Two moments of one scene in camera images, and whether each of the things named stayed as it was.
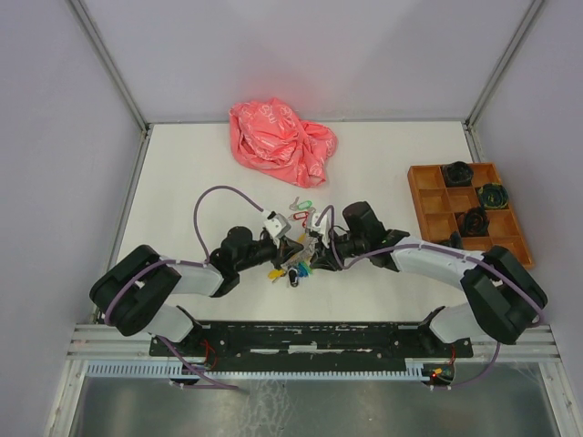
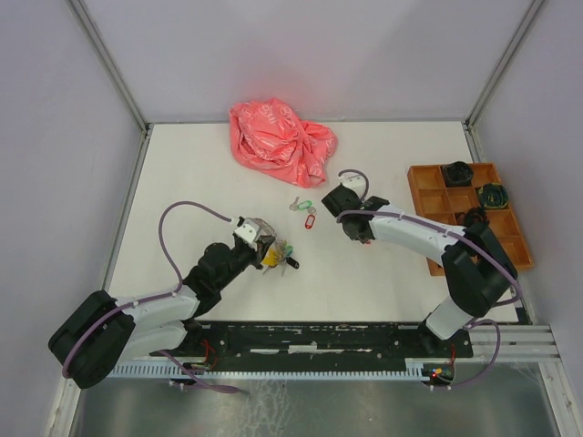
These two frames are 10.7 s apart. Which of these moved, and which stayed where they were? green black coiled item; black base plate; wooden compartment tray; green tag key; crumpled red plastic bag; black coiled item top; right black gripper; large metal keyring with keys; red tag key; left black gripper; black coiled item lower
Moved: right black gripper; large metal keyring with keys; red tag key; left black gripper
Stayed: wooden compartment tray; green black coiled item; crumpled red plastic bag; black coiled item lower; green tag key; black coiled item top; black base plate
